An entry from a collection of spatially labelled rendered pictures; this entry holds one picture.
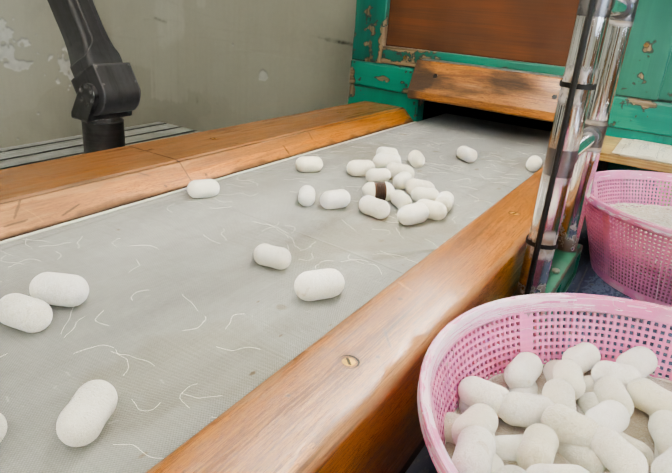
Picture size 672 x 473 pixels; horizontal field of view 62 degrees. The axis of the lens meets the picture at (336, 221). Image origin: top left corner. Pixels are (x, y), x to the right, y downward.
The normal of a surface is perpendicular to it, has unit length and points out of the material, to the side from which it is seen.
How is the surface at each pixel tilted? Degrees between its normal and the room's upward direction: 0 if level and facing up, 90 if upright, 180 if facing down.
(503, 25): 90
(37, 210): 45
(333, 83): 90
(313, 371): 0
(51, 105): 90
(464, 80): 67
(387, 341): 0
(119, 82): 60
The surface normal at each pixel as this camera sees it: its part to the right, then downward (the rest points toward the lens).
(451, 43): -0.54, 0.25
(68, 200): 0.65, -0.48
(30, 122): 0.86, 0.25
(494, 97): -0.46, -0.13
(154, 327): 0.07, -0.93
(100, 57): 0.78, -0.25
